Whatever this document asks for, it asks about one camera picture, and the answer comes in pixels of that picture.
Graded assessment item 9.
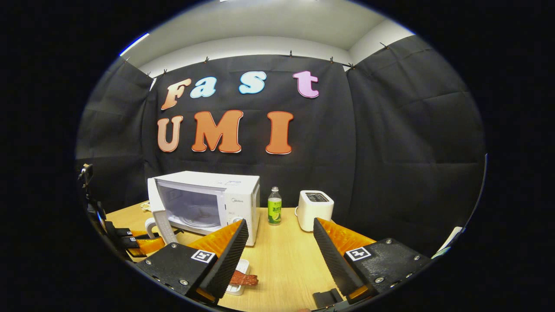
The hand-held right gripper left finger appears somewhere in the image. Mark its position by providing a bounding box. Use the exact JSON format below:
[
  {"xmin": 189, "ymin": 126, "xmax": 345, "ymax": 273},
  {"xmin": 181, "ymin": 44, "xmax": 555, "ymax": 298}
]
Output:
[{"xmin": 136, "ymin": 219, "xmax": 250, "ymax": 306}]

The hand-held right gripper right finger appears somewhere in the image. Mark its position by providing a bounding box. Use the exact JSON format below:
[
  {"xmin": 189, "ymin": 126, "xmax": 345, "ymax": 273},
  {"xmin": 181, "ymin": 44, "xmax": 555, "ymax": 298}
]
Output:
[{"xmin": 312, "ymin": 218, "xmax": 434, "ymax": 304}]

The red meat strip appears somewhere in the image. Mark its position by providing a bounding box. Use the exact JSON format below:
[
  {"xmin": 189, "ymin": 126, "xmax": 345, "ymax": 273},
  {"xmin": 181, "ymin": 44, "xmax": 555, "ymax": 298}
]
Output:
[{"xmin": 229, "ymin": 271, "xmax": 259, "ymax": 286}]

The white microwave oven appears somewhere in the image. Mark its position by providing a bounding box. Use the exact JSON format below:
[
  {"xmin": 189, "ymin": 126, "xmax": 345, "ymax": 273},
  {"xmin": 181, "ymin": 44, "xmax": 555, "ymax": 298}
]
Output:
[{"xmin": 147, "ymin": 170, "xmax": 261, "ymax": 247}]

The small white rectangular tray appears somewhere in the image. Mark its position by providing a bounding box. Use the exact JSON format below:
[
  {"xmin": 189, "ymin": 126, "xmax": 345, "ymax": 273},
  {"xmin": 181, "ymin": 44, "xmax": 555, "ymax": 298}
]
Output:
[{"xmin": 225, "ymin": 259, "xmax": 251, "ymax": 296}]

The glass turntable plate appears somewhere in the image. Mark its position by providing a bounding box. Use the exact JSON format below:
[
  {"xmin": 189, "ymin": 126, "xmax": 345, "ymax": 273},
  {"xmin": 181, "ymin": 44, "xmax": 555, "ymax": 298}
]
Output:
[{"xmin": 179, "ymin": 209, "xmax": 222, "ymax": 229}]

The white toaster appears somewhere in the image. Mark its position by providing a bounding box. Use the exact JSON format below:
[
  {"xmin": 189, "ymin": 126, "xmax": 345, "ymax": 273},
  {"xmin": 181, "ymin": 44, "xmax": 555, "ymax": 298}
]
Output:
[{"xmin": 295, "ymin": 190, "xmax": 335, "ymax": 232}]

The green label drink bottle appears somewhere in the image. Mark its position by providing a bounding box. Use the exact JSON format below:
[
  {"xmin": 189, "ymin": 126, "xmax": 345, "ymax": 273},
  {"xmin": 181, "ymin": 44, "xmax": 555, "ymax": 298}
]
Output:
[{"xmin": 268, "ymin": 186, "xmax": 283, "ymax": 225}]

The ceiling light panel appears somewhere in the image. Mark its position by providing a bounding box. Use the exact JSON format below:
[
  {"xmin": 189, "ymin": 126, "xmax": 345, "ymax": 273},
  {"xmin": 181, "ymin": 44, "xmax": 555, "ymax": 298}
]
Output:
[{"xmin": 119, "ymin": 32, "xmax": 150, "ymax": 57}]

